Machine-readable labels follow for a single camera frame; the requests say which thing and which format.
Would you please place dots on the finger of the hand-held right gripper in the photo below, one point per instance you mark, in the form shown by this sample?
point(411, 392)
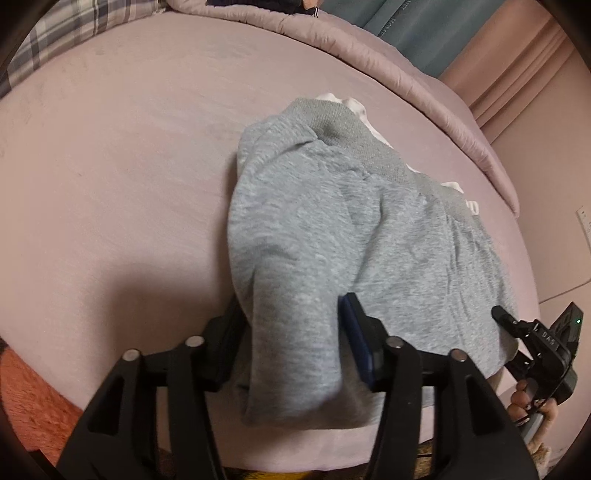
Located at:
point(521, 362)
point(508, 319)

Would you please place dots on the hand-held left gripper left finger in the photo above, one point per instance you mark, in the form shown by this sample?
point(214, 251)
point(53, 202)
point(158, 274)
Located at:
point(227, 344)

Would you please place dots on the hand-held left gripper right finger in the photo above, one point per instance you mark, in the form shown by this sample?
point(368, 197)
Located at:
point(355, 332)

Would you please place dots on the grey knit garment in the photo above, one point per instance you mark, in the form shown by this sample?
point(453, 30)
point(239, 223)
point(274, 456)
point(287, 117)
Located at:
point(351, 240)

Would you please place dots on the person's right hand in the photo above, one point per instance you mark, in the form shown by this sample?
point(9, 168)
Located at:
point(519, 406)

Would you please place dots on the pink bed sheet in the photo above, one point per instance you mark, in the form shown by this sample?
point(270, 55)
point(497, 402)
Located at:
point(129, 175)

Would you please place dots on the orange rug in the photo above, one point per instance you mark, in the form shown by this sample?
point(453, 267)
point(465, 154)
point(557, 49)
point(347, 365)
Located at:
point(37, 406)

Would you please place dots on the pink curtain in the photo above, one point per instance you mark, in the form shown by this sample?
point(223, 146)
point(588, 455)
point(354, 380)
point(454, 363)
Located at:
point(517, 78)

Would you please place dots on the pink quilt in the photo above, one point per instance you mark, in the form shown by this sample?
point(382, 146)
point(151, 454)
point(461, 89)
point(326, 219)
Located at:
point(397, 64)

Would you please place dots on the blue curtain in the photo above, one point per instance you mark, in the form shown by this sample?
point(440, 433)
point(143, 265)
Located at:
point(415, 32)

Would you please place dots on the dark cloth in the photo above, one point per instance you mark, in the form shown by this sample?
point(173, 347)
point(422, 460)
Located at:
point(258, 4)

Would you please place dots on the plaid pillow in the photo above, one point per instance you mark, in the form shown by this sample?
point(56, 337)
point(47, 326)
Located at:
point(60, 41)

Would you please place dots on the white wall power strip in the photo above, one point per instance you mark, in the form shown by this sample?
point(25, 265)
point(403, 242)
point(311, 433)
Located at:
point(584, 221)

